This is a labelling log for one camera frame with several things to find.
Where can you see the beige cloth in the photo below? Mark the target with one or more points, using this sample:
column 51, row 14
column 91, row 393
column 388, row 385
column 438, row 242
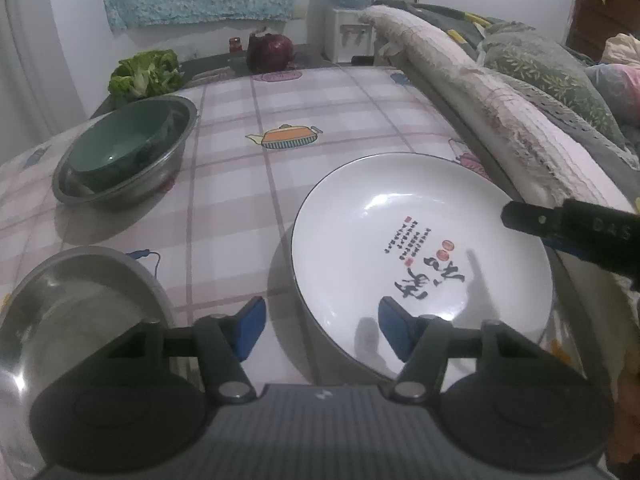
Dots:
column 625, row 47

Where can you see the dark red teapot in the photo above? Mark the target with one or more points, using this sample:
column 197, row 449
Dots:
column 270, row 52

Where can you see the black side table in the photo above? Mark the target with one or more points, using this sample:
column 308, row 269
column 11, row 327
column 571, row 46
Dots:
column 210, row 62

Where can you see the red jar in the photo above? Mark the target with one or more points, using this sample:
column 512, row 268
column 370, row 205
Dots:
column 234, row 44

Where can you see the white water dispenser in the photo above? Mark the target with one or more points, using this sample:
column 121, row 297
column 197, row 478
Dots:
column 345, row 35

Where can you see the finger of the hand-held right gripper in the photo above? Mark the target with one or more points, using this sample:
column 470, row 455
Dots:
column 530, row 217
column 570, row 250

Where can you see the white printed plate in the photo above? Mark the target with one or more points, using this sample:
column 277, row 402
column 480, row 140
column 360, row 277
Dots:
column 400, row 200

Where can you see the white curtain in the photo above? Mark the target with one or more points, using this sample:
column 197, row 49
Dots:
column 30, row 60

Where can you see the pink plastic bag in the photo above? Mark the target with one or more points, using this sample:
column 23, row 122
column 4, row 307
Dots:
column 620, row 90

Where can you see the stainless steel bowl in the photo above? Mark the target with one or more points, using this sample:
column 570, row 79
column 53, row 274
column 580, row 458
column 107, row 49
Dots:
column 65, row 310
column 165, row 180

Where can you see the green leaf print pillow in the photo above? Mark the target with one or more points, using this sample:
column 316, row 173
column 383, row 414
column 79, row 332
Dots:
column 545, row 70

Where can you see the green ceramic bowl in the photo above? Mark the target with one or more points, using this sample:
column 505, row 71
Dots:
column 115, row 150

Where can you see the brown wooden cabinet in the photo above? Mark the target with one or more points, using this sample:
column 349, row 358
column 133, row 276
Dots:
column 600, row 20

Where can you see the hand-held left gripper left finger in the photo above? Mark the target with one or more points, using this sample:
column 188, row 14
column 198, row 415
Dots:
column 250, row 325

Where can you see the green leafy lettuce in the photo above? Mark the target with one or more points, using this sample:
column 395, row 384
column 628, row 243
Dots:
column 145, row 77

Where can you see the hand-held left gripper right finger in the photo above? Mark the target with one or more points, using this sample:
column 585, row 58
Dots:
column 395, row 330

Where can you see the plaid printed tablecloth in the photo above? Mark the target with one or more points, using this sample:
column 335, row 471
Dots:
column 225, row 210

